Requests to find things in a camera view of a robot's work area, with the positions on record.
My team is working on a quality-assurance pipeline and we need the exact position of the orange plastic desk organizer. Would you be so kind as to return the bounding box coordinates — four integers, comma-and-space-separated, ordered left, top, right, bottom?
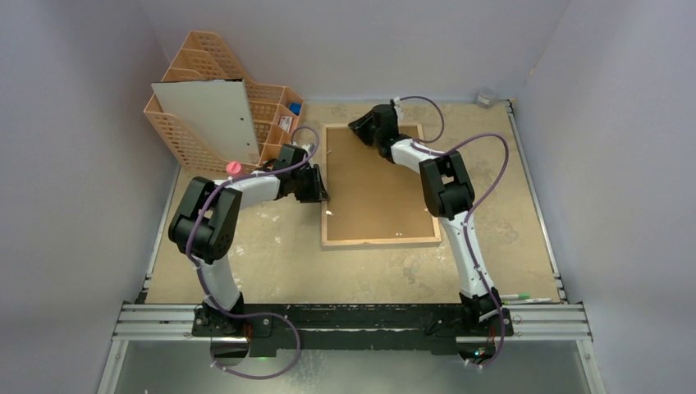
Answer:
144, 30, 304, 176

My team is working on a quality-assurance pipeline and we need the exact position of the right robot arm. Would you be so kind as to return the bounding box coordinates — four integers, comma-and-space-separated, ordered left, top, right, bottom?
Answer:
348, 103, 503, 334

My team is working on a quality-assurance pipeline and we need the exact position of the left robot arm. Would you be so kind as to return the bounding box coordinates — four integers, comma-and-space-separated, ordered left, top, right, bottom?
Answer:
168, 144, 329, 336

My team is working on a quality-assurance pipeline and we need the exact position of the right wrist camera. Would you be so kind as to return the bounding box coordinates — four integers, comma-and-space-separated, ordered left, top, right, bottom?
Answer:
390, 97, 404, 120

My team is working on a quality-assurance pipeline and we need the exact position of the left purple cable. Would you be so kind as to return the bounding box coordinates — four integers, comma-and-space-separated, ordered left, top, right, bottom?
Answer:
185, 126, 322, 319

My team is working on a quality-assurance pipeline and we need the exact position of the white wooden picture frame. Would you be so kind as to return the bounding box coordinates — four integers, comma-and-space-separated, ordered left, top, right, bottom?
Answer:
320, 122, 442, 249

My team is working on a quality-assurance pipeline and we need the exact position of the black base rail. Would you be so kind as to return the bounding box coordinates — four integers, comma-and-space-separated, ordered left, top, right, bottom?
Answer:
111, 303, 593, 357

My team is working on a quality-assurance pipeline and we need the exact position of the pink capped small bottle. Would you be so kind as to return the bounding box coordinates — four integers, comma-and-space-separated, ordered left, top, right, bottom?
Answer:
225, 161, 243, 176

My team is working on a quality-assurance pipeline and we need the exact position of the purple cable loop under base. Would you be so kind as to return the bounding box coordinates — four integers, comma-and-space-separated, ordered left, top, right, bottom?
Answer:
210, 312, 304, 381

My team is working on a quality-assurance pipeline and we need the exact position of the red white small box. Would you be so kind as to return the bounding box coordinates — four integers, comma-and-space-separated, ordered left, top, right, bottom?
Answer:
278, 115, 294, 133

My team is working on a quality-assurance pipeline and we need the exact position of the blue item in organizer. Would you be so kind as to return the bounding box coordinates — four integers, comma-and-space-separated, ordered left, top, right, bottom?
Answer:
288, 103, 301, 116

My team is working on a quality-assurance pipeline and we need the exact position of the small clear jar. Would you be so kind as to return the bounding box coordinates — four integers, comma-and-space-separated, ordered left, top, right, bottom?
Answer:
477, 87, 497, 108

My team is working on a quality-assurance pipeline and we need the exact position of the white board in organizer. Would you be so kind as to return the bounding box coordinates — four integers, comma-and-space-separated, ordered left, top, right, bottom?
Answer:
151, 79, 259, 163

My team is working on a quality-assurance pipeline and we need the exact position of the green capped marker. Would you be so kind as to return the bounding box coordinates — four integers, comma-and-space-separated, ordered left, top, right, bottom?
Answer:
501, 293, 530, 301

